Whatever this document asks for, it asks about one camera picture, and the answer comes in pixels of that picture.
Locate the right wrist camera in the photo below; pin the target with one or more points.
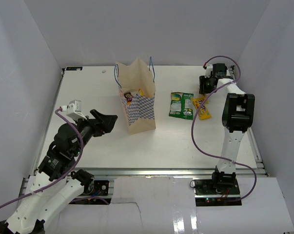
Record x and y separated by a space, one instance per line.
208 70

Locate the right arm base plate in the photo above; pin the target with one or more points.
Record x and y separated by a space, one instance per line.
206 195

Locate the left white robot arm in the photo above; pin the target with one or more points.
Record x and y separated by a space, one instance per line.
56 183

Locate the green snack bag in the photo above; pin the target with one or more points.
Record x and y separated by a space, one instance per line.
181 105

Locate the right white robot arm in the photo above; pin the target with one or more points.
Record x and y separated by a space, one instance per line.
237 118

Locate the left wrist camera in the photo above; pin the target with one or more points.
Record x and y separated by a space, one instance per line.
73 110

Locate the yellow m&m packet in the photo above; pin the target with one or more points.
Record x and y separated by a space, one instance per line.
203 111

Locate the aluminium front rail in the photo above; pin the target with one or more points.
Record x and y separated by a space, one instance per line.
148 172

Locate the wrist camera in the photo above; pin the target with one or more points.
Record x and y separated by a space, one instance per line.
73 110
208 70

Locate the paper bag blue checkered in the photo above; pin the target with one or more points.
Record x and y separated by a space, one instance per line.
139 113

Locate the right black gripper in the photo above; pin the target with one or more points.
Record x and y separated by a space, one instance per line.
204 89

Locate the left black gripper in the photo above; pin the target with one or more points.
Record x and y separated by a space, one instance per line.
108 120

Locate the purple m&m packet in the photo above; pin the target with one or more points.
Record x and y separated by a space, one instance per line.
128 96

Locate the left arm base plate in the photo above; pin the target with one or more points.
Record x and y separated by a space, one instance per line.
100 188

